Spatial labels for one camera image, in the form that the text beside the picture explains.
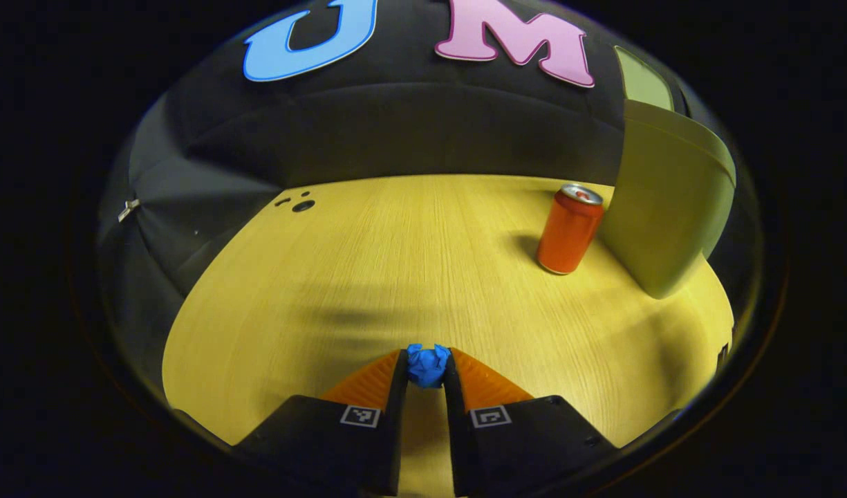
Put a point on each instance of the silver metal clip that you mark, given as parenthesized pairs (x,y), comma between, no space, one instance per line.
(128,208)

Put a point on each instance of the pale green desktop garbage bin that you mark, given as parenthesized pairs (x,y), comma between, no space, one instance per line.
(665,207)

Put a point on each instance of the blue paper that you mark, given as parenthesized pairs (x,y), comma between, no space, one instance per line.
(427,366)

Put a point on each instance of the orange pop can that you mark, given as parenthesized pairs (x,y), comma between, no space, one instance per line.
(568,232)

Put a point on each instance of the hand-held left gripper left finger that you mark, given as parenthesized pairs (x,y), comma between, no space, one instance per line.
(392,429)

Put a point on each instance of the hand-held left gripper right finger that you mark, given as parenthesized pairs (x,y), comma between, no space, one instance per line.
(459,429)

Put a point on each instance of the black backdrop cloth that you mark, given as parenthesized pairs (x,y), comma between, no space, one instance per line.
(409,131)

